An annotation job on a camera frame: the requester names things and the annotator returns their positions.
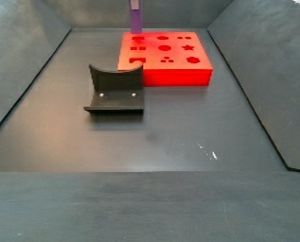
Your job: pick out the purple rectangular peg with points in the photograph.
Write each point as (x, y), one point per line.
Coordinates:
(136, 16)

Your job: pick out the red shape sorter block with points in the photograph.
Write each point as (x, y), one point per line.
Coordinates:
(172, 55)

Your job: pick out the black curved holder bracket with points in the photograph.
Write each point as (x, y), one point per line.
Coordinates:
(119, 90)

